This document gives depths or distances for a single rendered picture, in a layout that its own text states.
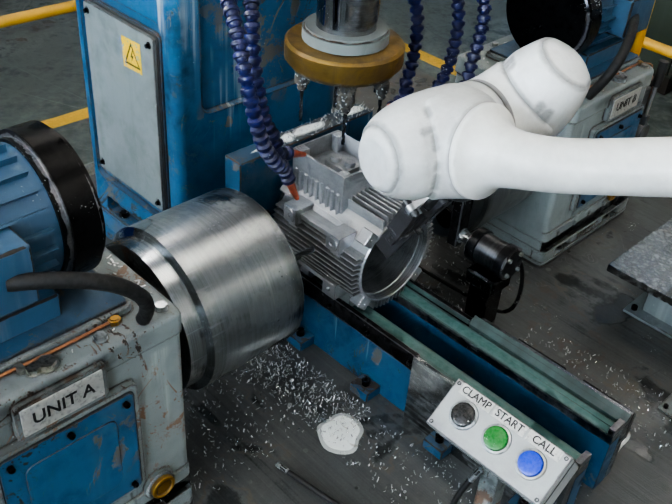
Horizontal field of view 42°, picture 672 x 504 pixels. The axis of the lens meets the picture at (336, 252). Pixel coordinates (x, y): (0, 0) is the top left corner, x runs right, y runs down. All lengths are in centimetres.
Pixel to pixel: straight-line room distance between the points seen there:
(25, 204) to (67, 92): 325
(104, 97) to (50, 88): 267
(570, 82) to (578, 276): 87
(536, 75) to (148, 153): 75
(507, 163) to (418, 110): 11
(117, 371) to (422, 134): 45
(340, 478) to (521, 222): 70
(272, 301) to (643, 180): 55
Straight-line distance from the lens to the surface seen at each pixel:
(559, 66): 99
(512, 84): 100
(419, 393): 137
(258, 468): 135
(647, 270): 167
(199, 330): 114
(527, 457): 105
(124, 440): 111
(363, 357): 145
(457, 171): 88
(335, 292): 138
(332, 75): 125
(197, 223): 119
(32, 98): 417
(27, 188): 96
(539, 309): 170
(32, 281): 92
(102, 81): 157
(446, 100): 90
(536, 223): 176
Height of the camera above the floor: 184
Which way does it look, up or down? 36 degrees down
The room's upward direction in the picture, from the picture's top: 5 degrees clockwise
